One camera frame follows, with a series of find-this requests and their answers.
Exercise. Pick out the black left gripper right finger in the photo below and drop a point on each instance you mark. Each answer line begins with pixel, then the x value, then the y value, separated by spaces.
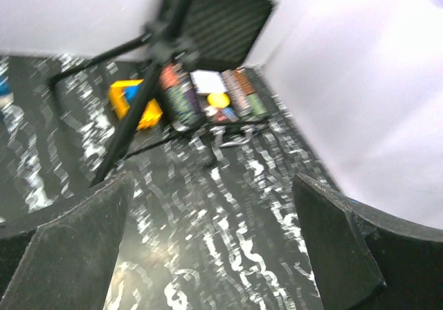
pixel 364 258

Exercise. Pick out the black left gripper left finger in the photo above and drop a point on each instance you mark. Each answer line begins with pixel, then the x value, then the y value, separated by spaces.
pixel 63 256

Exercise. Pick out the black tripod music stand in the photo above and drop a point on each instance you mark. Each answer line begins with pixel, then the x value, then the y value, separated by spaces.
pixel 164 42

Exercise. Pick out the yellow dealer chip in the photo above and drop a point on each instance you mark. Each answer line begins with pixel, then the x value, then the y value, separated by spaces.
pixel 218 100

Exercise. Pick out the black poker chip case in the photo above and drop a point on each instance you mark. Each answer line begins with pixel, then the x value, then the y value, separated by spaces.
pixel 224 32

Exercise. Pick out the playing card deck box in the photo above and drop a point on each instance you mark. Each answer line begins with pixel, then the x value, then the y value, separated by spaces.
pixel 207 82

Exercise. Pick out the yellow blue brick frame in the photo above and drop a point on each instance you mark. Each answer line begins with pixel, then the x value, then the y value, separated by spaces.
pixel 122 96

